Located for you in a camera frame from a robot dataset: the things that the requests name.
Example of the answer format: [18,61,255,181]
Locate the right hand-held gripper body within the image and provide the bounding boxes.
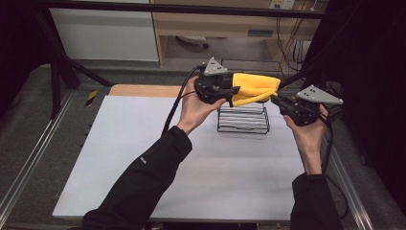
[280,84,345,127]

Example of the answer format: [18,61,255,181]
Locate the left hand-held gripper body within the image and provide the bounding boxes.
[194,57,236,105]

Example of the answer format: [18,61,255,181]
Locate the yellow microfibre cloth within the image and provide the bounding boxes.
[230,72,282,108]

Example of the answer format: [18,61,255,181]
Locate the black wire rack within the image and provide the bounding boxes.
[216,101,271,135]

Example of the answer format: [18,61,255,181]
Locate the person's right hand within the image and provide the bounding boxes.
[282,104,329,154]

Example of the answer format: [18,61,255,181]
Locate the person's left hand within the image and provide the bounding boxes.
[176,76,228,136]

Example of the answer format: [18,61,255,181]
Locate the office chair base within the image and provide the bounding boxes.
[176,34,211,50]

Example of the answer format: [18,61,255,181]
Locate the wooden desk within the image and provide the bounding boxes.
[149,0,330,69]

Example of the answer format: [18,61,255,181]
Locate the black curtain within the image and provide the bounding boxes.
[305,0,406,209]

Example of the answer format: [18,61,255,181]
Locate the white power strip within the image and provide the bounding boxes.
[268,0,297,11]

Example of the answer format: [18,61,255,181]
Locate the white cabinet panel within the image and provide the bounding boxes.
[48,7,160,62]

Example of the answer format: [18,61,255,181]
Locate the yellow black striped tape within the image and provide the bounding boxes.
[84,89,99,107]

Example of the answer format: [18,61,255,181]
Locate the black metal stand strut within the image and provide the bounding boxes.
[33,11,114,120]

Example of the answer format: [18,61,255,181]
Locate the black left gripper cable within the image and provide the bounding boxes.
[161,64,207,137]

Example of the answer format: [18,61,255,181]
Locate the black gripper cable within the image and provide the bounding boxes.
[161,64,207,137]
[317,106,351,220]

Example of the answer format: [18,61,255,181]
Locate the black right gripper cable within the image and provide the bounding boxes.
[317,106,351,220]

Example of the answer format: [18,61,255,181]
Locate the hanging black cables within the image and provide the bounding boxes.
[275,15,309,73]

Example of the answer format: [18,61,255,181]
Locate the black metal frame bar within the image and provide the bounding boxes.
[32,0,328,20]

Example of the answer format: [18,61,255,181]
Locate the aluminium rail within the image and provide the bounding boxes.
[322,127,376,230]
[0,90,77,221]

